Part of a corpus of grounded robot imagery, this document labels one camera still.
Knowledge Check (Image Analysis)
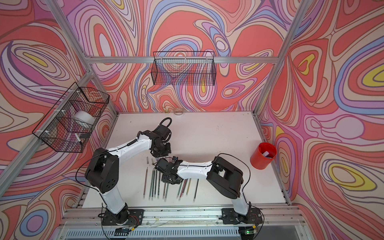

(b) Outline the dark blue pencil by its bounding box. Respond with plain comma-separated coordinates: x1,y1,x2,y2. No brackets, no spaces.
153,170,158,199
151,169,155,201

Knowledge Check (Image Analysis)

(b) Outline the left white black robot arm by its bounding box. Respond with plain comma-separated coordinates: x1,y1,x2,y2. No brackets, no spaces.
85,117,172,222

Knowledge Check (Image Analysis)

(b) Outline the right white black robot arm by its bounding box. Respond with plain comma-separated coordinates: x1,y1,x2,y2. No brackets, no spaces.
155,155,264,227

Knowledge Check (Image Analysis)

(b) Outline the bundle of coloured pencils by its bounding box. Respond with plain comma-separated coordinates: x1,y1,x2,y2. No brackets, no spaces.
177,179,188,201

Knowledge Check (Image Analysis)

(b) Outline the black pencil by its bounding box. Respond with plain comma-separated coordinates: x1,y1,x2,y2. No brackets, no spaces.
193,179,199,203

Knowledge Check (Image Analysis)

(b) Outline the white marker in basket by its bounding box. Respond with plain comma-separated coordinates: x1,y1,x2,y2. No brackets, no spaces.
75,133,83,145

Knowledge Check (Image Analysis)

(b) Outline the white tape roll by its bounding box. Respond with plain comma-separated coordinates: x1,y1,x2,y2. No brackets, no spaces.
72,111,95,127

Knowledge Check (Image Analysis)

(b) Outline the red plastic cup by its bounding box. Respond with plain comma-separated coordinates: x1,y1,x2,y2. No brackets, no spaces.
250,143,277,170

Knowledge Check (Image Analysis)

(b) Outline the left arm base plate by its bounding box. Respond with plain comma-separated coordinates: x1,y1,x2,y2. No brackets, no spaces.
100,209,145,227

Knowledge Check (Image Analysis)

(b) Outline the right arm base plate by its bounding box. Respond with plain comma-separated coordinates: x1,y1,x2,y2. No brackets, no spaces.
219,208,264,226

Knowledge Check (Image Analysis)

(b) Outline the back wall wire basket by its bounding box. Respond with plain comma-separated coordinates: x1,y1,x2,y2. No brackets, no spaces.
151,51,217,87

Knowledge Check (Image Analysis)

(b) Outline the wall wire basket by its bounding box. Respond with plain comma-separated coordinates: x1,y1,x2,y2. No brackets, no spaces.
151,51,217,87
32,83,110,153

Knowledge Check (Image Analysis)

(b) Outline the left wall wire basket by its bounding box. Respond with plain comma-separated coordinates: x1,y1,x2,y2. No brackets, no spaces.
32,83,110,153

